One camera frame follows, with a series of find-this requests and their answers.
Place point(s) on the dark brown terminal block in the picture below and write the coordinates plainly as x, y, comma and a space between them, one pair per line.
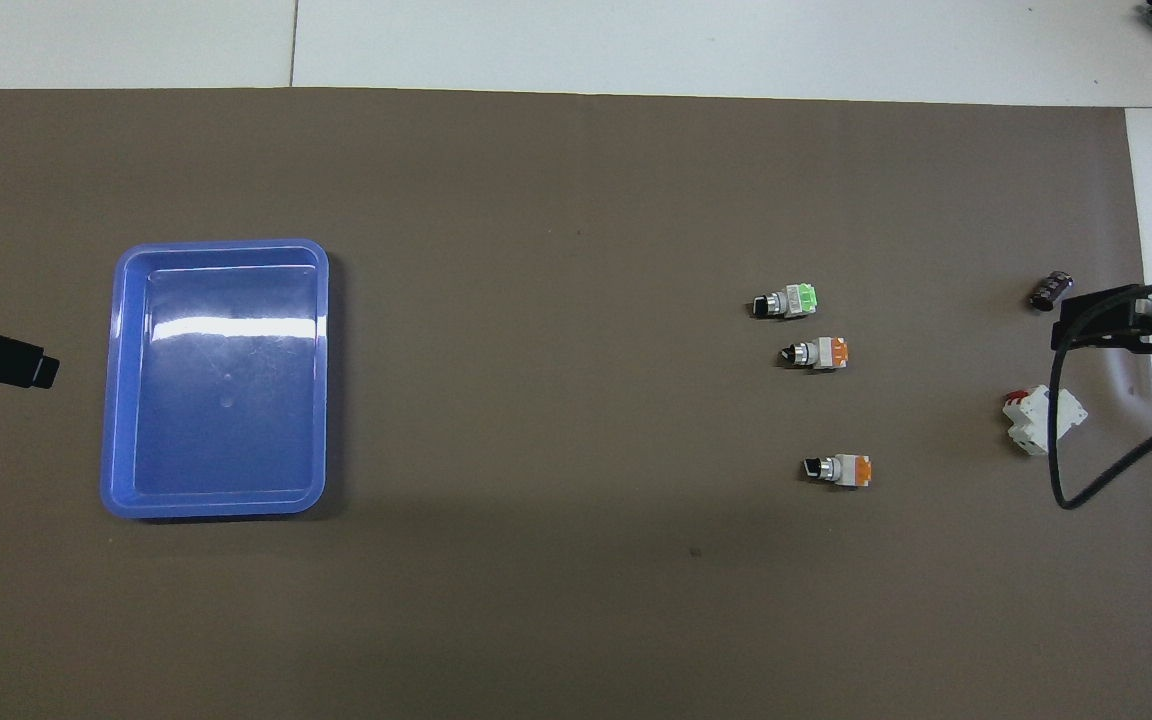
1051, 290

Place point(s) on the white circuit breaker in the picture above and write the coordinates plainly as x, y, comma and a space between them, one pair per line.
1041, 420

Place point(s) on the blue plastic tray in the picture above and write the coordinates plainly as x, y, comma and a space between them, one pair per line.
221, 400

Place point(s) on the brown table mat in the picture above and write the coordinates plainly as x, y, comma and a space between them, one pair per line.
536, 200

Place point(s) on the green selector switch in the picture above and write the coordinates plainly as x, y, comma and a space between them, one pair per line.
794, 299

